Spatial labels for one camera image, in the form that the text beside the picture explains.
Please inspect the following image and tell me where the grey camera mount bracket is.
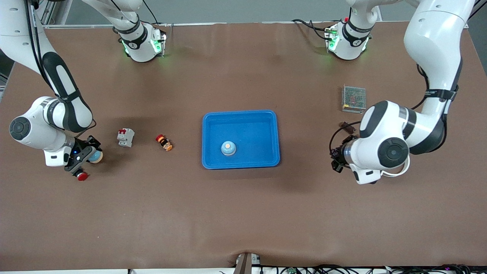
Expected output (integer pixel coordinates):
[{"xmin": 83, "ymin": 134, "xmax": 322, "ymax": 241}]
[{"xmin": 234, "ymin": 252, "xmax": 261, "ymax": 274}]

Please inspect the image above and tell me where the white circuit breaker red switch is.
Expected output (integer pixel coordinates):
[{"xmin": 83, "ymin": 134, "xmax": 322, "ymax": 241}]
[{"xmin": 117, "ymin": 128, "xmax": 135, "ymax": 148}]

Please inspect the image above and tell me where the black left arm base cable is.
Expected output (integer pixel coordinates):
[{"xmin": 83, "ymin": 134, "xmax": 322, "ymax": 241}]
[{"xmin": 292, "ymin": 18, "xmax": 332, "ymax": 41}]

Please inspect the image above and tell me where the black right arm base cable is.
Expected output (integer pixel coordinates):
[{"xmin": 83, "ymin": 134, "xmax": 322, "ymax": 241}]
[{"xmin": 142, "ymin": 0, "xmax": 168, "ymax": 27}]

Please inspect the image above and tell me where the brown table cover mat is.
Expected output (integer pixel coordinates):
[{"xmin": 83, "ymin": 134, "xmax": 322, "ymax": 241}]
[{"xmin": 0, "ymin": 21, "xmax": 487, "ymax": 271}]

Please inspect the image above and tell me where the black cable bundle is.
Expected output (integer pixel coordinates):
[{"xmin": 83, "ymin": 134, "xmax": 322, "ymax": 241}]
[{"xmin": 263, "ymin": 264, "xmax": 472, "ymax": 274}]

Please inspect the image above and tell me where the black arm base cable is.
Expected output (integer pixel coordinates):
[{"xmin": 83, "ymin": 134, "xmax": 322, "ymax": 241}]
[
  {"xmin": 292, "ymin": 18, "xmax": 332, "ymax": 41},
  {"xmin": 142, "ymin": 0, "xmax": 168, "ymax": 27}
]

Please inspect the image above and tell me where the metal mesh power supply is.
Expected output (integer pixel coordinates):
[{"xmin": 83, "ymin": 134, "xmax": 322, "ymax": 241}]
[{"xmin": 341, "ymin": 85, "xmax": 366, "ymax": 114}]

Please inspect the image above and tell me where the aluminium frame post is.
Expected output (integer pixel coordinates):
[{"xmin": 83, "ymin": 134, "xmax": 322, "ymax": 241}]
[{"xmin": 36, "ymin": 0, "xmax": 58, "ymax": 28}]

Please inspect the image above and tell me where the blue plastic tray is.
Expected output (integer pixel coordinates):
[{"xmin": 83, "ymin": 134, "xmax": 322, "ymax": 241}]
[{"xmin": 202, "ymin": 110, "xmax": 281, "ymax": 170}]

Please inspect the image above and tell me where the white curved plastic bracket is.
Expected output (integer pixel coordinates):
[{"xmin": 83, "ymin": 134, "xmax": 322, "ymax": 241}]
[{"xmin": 382, "ymin": 157, "xmax": 411, "ymax": 178}]

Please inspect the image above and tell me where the yellow red emergency stop switch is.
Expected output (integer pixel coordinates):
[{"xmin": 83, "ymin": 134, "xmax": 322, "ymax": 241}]
[{"xmin": 155, "ymin": 134, "xmax": 173, "ymax": 151}]

